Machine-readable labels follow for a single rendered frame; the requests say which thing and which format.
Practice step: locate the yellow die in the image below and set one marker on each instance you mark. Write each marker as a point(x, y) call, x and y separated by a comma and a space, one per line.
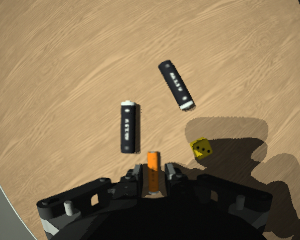
point(201, 148)

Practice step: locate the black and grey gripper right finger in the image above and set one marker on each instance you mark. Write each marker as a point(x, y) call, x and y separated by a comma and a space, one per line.
point(248, 203)

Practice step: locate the black battery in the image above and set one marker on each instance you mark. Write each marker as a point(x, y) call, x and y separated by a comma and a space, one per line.
point(175, 84)
point(128, 127)

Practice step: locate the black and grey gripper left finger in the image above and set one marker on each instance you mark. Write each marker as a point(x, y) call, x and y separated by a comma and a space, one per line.
point(57, 211)

